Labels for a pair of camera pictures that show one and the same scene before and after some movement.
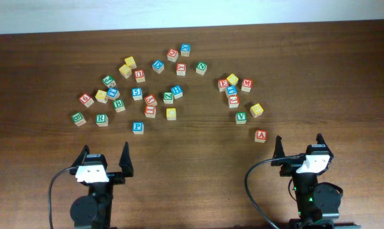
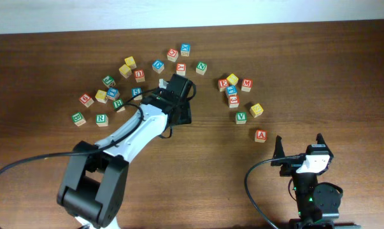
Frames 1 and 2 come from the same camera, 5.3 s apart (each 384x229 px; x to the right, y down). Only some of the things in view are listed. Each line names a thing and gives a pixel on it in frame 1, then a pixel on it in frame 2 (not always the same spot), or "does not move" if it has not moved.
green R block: [102, 120] does not move
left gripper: [116, 177] -> [183, 115]
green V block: [241, 117] does not move
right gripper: [287, 170] does not move
